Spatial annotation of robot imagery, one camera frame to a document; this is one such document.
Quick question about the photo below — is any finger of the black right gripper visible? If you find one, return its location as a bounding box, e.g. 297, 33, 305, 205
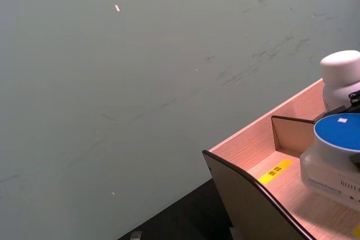
348, 151, 360, 173
313, 89, 360, 123

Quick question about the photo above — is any pale green wall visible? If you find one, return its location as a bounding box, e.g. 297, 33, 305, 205
0, 0, 360, 240

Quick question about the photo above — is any black table cloth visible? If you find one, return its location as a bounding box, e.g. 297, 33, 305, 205
117, 178, 235, 240

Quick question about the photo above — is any white bottle with white cap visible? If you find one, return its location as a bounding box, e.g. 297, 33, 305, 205
319, 49, 360, 115

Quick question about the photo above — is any clear jar with blue lid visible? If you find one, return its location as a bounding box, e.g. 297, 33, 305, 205
299, 112, 360, 205

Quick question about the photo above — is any small yellow label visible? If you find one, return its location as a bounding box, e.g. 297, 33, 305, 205
258, 159, 294, 185

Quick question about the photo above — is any pale wooden desk organizer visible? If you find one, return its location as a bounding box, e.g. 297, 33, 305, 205
201, 78, 360, 240

